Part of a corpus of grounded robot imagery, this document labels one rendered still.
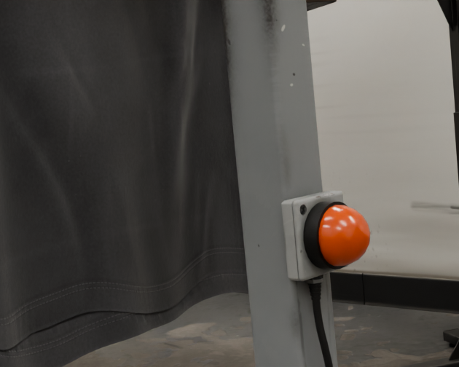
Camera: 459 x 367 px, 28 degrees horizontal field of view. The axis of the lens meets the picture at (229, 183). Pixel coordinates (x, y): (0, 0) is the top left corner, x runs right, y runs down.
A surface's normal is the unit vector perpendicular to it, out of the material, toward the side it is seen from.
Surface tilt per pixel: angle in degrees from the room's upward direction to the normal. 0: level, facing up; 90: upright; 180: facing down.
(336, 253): 117
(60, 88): 96
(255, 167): 90
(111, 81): 93
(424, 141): 90
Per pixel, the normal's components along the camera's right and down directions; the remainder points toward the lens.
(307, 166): 0.73, -0.01
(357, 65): -0.68, 0.13
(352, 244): 0.32, 0.22
